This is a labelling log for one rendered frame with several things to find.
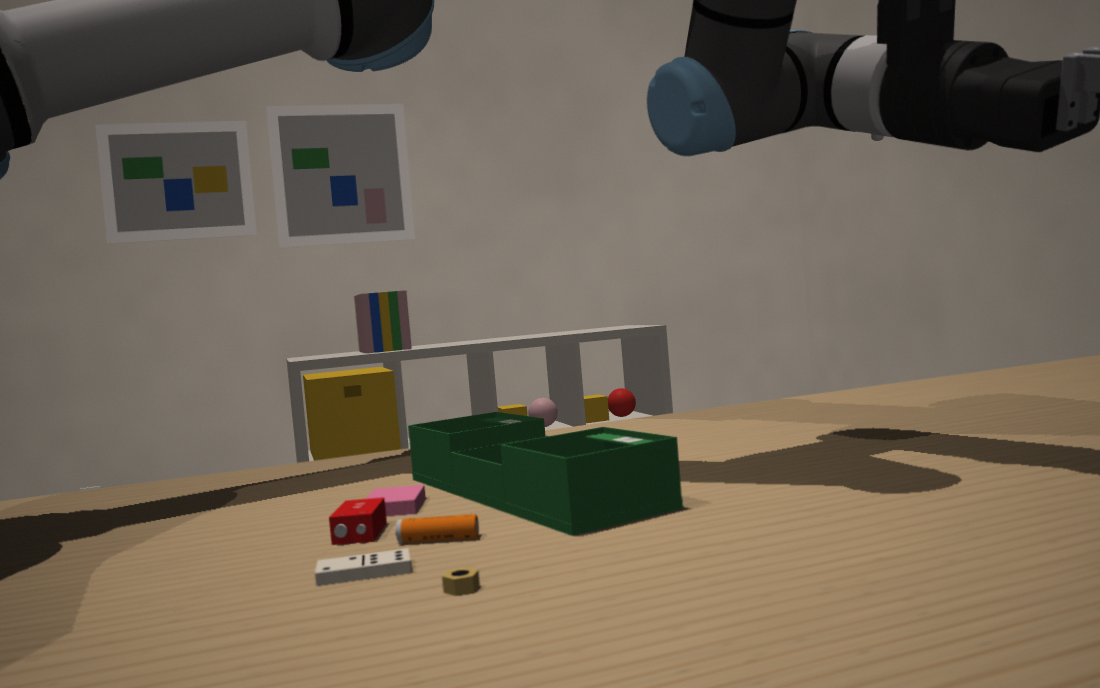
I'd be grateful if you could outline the green rack of bins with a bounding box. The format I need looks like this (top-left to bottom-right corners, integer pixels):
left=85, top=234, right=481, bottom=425
left=408, top=412, right=683, bottom=536

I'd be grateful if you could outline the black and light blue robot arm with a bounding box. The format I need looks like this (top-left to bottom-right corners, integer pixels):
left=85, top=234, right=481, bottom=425
left=0, top=0, right=864, bottom=181

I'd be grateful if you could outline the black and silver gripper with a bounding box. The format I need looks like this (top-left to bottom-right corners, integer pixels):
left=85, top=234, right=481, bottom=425
left=831, top=0, right=1100, bottom=152

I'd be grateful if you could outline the white domino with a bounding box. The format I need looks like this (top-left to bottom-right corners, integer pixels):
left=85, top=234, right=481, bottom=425
left=315, top=548, right=411, bottom=586

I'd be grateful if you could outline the pink flat block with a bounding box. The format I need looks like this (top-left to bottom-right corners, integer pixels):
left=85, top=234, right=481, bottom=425
left=365, top=485, right=426, bottom=516

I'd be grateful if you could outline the orange aa battery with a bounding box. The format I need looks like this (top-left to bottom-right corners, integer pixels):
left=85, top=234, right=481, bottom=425
left=395, top=514, right=479, bottom=543

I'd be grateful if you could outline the brass hex nut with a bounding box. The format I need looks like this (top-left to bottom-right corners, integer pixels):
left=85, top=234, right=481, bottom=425
left=442, top=567, right=480, bottom=596

